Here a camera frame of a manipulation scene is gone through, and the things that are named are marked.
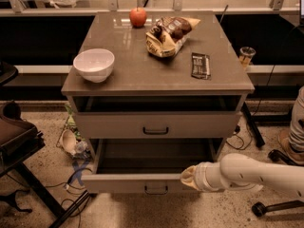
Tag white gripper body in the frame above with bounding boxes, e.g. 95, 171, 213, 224
194, 162, 229, 192

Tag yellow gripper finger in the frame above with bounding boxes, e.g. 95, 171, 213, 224
180, 165, 198, 190

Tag drawer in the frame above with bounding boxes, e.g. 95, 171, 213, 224
82, 139, 222, 195
74, 95, 240, 139

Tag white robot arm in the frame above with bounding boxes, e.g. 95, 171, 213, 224
180, 153, 304, 201

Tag grey drawer cabinet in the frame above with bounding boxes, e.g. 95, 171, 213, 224
60, 10, 256, 163

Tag office chair base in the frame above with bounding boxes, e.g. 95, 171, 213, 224
252, 149, 304, 217

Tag black snack bar wrapper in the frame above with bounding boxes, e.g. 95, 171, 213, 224
191, 52, 211, 80

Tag trash pile on floor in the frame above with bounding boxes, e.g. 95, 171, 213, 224
57, 104, 91, 160

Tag plastic cup with drink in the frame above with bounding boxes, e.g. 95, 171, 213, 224
238, 47, 256, 68

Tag yellow brown chip bag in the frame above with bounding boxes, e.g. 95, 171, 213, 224
146, 16, 200, 58

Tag white bowl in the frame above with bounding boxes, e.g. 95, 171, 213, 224
73, 48, 115, 83

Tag red apple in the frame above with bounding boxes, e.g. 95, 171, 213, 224
129, 7, 147, 28

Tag black chair at left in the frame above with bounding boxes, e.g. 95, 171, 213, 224
0, 61, 96, 228

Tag black floor cables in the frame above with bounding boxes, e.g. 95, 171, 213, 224
44, 166, 96, 228

